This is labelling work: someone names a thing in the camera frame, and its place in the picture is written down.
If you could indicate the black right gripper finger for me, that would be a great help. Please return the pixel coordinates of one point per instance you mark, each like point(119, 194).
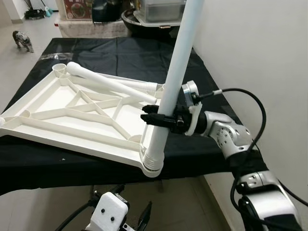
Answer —
point(154, 120)
point(151, 109)

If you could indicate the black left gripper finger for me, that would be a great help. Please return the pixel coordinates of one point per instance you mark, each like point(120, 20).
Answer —
point(144, 215)

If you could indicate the white plastic children table top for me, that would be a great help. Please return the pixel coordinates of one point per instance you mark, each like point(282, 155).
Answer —
point(57, 103)

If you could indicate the black tablecloth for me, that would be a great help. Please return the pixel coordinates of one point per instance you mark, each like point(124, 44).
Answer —
point(120, 53)

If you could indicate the beige patterned bench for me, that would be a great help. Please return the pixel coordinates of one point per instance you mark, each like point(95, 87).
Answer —
point(91, 29)

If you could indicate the grey clear plastic container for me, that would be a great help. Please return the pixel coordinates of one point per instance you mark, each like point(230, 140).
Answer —
point(161, 8)

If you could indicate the crumpled clear tape strip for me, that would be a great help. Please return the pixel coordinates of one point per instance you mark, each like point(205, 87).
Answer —
point(53, 57)

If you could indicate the orange-lidded clear storage box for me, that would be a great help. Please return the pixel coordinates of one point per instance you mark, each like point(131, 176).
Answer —
point(79, 7)

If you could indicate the grey tabby cat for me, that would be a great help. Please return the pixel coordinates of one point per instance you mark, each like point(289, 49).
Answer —
point(23, 39)

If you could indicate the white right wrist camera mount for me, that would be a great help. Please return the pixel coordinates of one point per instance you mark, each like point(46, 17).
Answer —
point(193, 113)

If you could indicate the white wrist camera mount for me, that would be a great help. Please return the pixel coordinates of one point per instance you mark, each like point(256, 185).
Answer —
point(110, 211)
point(193, 113)

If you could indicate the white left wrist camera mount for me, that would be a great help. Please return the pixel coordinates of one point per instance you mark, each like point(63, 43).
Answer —
point(110, 211)

